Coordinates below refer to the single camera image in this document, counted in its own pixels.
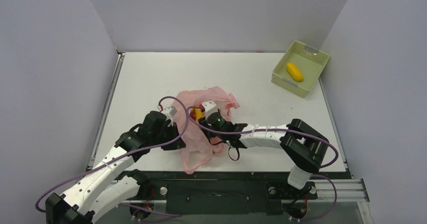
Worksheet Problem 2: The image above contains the aluminium frame rail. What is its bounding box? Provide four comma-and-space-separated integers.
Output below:
63, 179, 374, 224

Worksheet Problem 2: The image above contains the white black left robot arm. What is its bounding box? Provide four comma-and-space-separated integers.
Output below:
45, 107, 184, 223

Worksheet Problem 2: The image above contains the light green plastic basket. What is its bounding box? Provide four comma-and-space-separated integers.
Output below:
271, 41, 330, 98

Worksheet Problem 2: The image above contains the yellow fake fruit in basket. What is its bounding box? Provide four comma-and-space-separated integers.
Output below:
286, 62, 304, 82

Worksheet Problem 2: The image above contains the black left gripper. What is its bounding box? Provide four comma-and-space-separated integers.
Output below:
151, 122, 186, 151

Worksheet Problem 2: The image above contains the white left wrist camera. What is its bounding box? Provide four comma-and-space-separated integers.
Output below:
161, 106, 177, 127

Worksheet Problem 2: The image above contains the pink plastic bag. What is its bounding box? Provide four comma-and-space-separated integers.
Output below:
176, 86, 240, 174

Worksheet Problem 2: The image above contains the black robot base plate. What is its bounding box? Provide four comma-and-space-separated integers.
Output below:
130, 171, 318, 215

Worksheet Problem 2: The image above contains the yellow fake banana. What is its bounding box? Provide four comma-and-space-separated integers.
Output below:
190, 108, 205, 123

